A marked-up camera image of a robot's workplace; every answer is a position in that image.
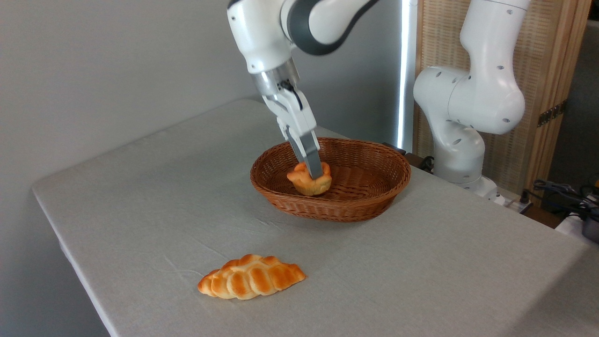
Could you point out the round knotted bread roll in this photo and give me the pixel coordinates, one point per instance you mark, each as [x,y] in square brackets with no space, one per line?
[309,187]

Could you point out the brown wicker basket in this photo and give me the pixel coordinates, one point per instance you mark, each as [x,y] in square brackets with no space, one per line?
[355,206]

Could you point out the dark table edge clamp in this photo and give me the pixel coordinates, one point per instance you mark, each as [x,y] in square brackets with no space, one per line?
[414,160]

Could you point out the grey tablecloth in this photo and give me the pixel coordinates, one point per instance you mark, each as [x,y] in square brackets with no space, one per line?
[140,187]

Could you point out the wooden woven folding screen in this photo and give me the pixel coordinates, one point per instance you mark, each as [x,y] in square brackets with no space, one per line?
[547,56]

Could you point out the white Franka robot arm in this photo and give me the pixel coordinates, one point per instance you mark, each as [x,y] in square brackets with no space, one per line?
[472,98]

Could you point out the braided bread loaf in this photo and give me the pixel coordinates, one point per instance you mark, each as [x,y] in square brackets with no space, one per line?
[252,278]

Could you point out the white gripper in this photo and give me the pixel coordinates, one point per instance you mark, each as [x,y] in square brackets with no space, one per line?
[292,114]

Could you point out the metal screen hinge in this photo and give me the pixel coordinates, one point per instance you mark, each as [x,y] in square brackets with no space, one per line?
[552,113]

